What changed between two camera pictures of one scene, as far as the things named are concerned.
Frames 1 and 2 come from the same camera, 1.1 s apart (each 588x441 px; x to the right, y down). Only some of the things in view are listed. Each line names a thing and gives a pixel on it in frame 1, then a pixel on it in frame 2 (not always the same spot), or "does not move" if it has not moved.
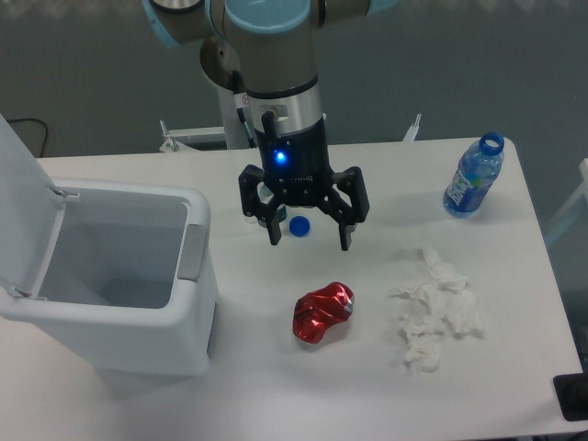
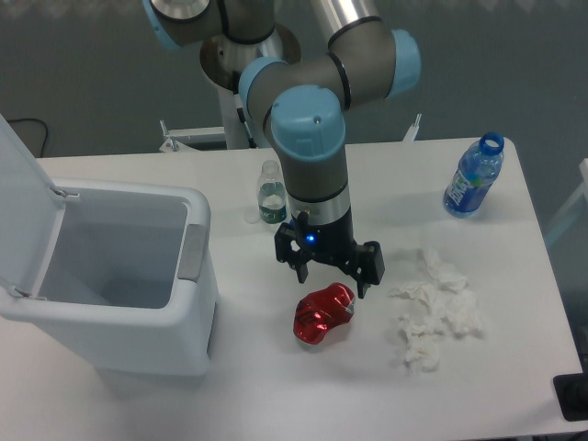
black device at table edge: (571, 392) does not move
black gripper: (299, 165) → (334, 242)
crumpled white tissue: (446, 301) does not move
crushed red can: (315, 311) does not move
